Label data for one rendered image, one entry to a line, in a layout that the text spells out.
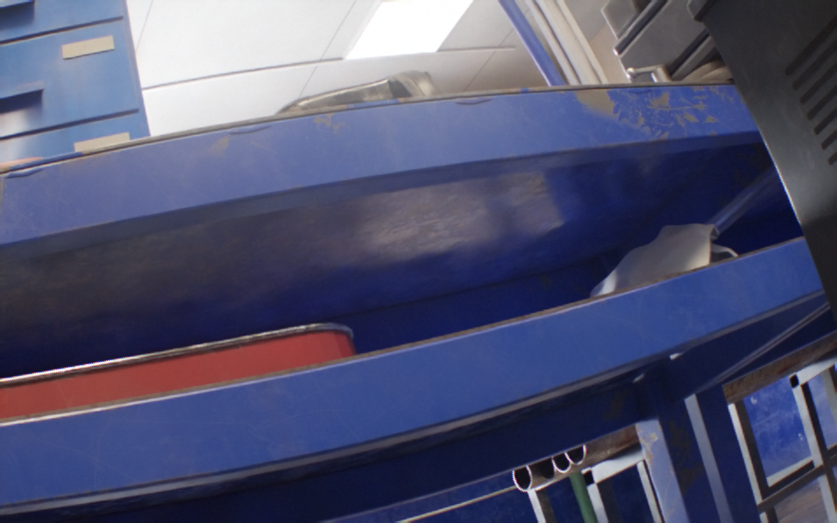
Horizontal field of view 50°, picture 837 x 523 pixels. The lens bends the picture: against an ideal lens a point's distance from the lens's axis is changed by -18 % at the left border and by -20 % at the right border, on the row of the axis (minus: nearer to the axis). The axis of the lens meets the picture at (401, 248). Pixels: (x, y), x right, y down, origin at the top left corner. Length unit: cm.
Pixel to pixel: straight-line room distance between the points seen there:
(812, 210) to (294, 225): 50
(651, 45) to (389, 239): 37
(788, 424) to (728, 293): 515
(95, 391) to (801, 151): 54
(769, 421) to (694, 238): 518
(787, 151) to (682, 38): 39
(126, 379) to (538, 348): 30
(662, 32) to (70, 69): 64
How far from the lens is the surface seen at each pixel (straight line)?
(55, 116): 98
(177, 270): 101
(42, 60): 102
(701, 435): 150
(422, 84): 107
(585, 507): 652
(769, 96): 77
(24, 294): 97
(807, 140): 75
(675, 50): 114
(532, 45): 171
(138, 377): 72
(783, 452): 615
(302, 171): 78
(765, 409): 618
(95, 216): 73
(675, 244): 103
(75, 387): 71
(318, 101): 108
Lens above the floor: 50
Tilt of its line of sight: 18 degrees up
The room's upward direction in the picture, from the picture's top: 20 degrees counter-clockwise
